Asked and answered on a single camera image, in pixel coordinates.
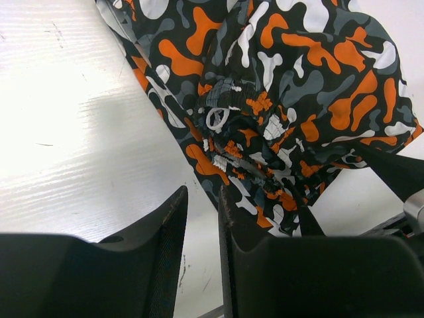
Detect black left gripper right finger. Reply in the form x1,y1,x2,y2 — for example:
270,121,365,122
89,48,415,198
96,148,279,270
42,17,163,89
218,186,423,317

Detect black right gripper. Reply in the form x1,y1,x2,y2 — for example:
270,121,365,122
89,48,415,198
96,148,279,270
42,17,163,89
281,142,423,239

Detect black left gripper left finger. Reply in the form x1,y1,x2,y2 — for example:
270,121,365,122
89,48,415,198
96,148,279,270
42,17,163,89
1,186,188,317

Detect orange camouflage shorts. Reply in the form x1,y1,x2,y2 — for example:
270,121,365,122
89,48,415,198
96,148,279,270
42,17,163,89
96,1,423,236

